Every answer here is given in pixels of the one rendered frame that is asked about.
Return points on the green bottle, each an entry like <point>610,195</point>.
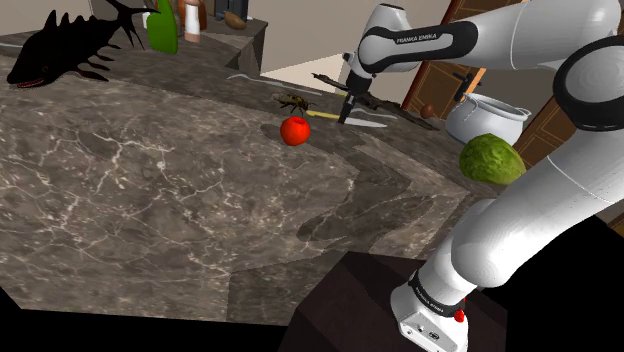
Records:
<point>163,31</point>

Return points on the dark robot stand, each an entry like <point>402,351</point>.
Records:
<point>341,312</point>

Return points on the white pot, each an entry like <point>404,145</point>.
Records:
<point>480,122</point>

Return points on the black fish figure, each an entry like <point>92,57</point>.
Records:
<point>63,46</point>

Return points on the green cabbage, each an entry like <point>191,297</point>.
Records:
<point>490,161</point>

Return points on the brown wooden door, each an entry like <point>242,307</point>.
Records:
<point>436,73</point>

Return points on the yellow and black bee figure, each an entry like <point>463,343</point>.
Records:
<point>296,102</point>

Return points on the dark wooden branch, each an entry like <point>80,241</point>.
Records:
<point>390,108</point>

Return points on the brown potato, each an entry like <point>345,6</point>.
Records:
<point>235,21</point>

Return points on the red apple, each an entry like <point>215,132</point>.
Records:
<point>295,131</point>

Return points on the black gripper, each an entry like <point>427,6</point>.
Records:
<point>359,84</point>

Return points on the brown bottle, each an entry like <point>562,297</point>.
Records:
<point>203,17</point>

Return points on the white and pink bottle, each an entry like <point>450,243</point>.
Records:
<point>192,22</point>

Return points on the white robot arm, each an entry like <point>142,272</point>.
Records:
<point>507,229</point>

